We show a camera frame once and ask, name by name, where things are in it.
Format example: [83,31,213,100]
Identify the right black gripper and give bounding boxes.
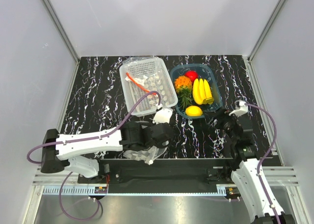
[202,106,239,142]

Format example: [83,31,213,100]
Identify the clear dotted zip bag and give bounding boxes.
[123,146,168,165]

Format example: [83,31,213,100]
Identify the yellow toy lemon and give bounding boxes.
[185,106,203,116]

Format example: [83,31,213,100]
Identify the orange toy pineapple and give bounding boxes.
[174,76,192,109]

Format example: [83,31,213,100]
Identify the red toy apple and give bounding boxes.
[184,70,198,83]

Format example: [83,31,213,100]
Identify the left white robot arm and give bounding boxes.
[41,121,174,183]

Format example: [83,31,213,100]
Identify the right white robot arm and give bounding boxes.
[207,108,295,224]

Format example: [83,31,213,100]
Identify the orange zipper clear bag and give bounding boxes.
[122,56,172,109]

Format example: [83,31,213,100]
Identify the yellow toy banana bunch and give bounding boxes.
[192,79,214,105]

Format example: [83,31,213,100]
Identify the teal transparent plastic tub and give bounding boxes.
[170,64,223,119]

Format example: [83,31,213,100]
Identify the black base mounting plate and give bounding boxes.
[92,158,232,182]

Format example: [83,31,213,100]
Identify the white perforated plastic basket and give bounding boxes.
[119,56,179,117]

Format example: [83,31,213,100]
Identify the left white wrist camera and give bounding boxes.
[153,107,173,124]

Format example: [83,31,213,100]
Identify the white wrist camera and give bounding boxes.
[153,107,173,124]
[229,100,248,117]

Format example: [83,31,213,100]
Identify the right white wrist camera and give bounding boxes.
[229,100,248,117]

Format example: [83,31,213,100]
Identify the aluminium front rail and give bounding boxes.
[31,166,300,196]

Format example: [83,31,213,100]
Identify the right aluminium frame post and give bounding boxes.
[247,0,288,62]

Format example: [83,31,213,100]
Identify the aluminium frame post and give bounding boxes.
[41,0,80,64]
[247,0,288,62]

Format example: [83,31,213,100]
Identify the left aluminium frame post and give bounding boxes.
[41,0,80,64]

